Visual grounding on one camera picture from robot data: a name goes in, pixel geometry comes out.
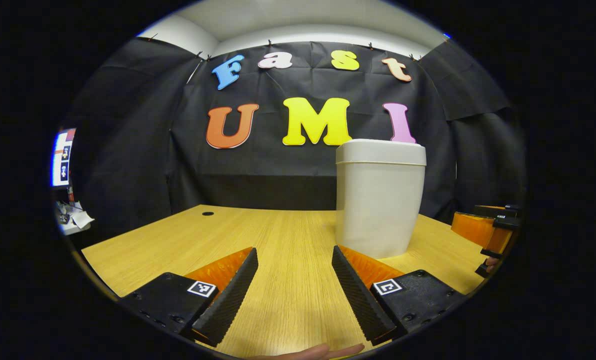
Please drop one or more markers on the black backdrop cloth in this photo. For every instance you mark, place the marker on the black backdrop cloth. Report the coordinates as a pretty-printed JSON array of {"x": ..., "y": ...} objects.
[{"x": 258, "y": 180}]

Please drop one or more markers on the wooden desktop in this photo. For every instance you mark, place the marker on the wooden desktop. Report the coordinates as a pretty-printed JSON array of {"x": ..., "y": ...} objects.
[{"x": 278, "y": 240}]

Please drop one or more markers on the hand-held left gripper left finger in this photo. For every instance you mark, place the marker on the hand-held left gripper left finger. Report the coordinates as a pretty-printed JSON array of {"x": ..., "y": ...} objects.
[{"x": 233, "y": 295}]

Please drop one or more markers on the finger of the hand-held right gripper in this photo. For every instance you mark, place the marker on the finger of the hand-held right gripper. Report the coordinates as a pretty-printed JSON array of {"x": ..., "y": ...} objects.
[
  {"x": 498, "y": 212},
  {"x": 478, "y": 230}
]

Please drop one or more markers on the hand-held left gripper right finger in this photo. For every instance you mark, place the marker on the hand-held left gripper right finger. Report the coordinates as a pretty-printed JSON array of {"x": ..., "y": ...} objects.
[{"x": 358, "y": 300}]

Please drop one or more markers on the white desktop garbage bin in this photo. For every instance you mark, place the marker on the white desktop garbage bin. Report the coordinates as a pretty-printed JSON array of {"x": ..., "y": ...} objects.
[{"x": 378, "y": 200}]

